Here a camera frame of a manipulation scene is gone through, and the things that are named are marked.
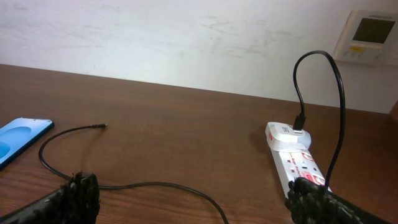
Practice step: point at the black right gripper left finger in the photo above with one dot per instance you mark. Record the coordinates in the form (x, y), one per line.
(75, 202)

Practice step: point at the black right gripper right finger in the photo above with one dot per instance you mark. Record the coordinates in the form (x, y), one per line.
(310, 203)

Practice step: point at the blue Galaxy smartphone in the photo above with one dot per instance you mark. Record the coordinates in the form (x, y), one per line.
(20, 134)

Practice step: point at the white USB charger adapter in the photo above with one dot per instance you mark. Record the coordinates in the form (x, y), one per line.
(282, 138)

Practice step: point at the white power strip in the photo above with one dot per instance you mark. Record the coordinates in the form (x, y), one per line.
(292, 165)

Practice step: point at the white wall thermostat panel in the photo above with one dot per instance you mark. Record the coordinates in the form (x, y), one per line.
(367, 37)

